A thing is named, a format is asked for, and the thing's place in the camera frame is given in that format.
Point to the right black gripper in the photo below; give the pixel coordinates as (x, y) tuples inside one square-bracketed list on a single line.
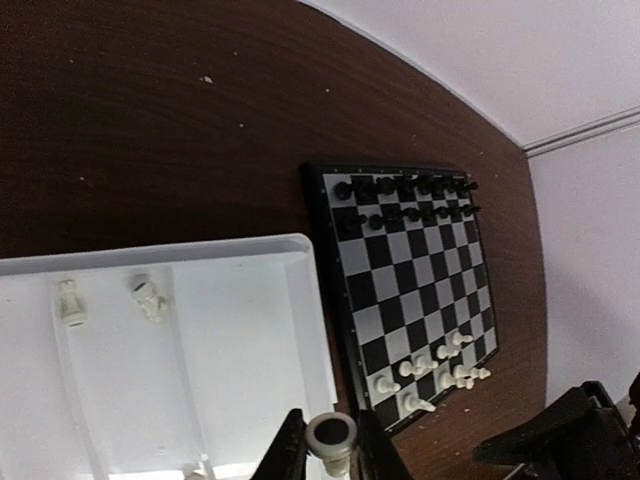
[(581, 435)]

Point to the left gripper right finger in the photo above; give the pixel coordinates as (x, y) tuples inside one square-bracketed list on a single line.
[(376, 456)]

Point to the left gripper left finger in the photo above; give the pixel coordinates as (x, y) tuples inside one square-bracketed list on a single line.
[(286, 457)]

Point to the white piece dark base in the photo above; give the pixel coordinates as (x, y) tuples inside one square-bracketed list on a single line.
[(332, 437)]

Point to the white piece front row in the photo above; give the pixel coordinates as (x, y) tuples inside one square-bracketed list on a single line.
[(412, 403)]

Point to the white pawn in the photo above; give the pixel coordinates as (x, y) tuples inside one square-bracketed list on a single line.
[(407, 368), (457, 339), (423, 363), (383, 385), (445, 351)]

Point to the white plastic compartment tray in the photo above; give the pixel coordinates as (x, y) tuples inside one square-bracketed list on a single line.
[(202, 394)]

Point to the white chess piece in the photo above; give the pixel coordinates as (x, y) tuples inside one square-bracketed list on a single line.
[(446, 381)]

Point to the black grey chess board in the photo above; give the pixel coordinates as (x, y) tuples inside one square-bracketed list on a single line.
[(402, 266)]

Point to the white piece lying in tray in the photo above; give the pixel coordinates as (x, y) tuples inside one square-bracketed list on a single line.
[(148, 292)]

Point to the right aluminium frame post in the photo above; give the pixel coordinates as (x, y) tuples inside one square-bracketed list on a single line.
[(591, 130)]

